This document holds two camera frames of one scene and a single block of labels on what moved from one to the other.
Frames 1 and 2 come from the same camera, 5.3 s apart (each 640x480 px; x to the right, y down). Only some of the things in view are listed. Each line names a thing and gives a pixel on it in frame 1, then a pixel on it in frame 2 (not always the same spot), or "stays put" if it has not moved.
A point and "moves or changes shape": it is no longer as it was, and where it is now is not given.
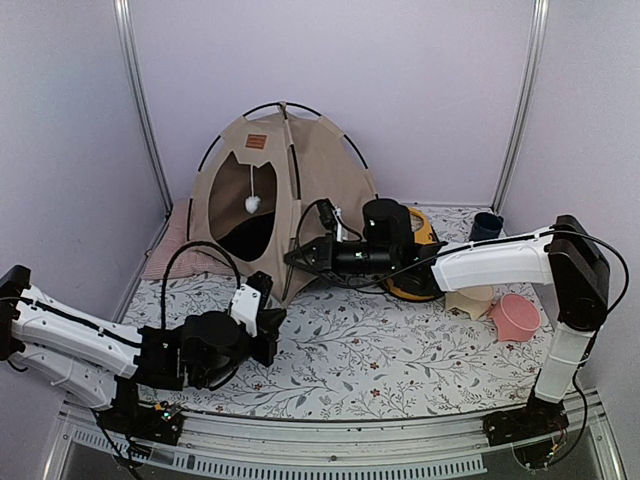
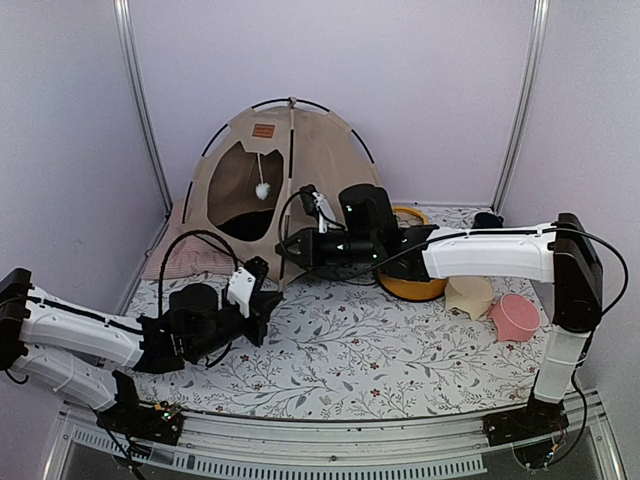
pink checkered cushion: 171,255 stays put
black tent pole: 298,175 moves or changes shape
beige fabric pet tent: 267,187 stays put
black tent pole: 189,200 → 254,107
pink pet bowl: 516,317 stays put
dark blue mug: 486,225 stays put
